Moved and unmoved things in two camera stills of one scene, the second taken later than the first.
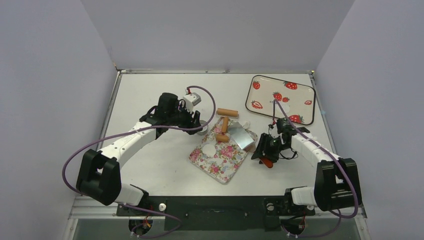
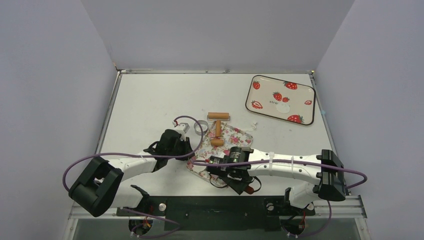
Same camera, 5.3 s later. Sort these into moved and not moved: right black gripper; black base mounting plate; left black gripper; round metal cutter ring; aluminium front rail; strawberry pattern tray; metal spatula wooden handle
Moved: left black gripper; right black gripper; metal spatula wooden handle
Not moved: round metal cutter ring; black base mounting plate; aluminium front rail; strawberry pattern tray
